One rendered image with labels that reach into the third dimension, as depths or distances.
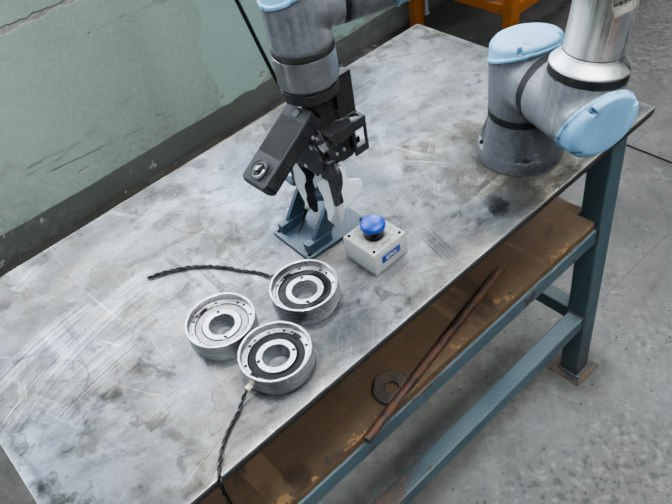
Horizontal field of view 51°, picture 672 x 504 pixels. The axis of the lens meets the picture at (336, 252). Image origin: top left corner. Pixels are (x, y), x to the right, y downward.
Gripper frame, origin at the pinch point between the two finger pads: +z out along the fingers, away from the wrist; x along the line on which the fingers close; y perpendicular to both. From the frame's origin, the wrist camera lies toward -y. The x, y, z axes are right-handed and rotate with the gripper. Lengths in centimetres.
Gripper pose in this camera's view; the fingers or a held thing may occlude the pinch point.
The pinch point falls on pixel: (321, 214)
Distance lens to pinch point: 97.4
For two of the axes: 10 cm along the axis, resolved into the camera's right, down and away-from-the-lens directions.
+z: 1.4, 7.1, 7.0
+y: 7.3, -5.5, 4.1
